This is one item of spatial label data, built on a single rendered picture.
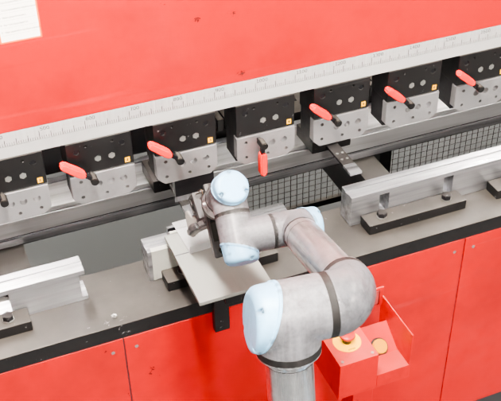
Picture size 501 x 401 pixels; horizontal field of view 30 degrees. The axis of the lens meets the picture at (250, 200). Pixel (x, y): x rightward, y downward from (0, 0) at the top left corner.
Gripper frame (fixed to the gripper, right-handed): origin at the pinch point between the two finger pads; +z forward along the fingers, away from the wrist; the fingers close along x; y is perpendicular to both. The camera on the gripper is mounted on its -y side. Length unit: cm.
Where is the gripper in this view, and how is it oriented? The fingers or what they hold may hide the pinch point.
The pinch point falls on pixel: (203, 231)
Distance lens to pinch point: 226.7
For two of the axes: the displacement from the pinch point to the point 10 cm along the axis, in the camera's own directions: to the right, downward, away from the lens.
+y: -3.0, -9.4, 1.8
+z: -2.3, 2.5, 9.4
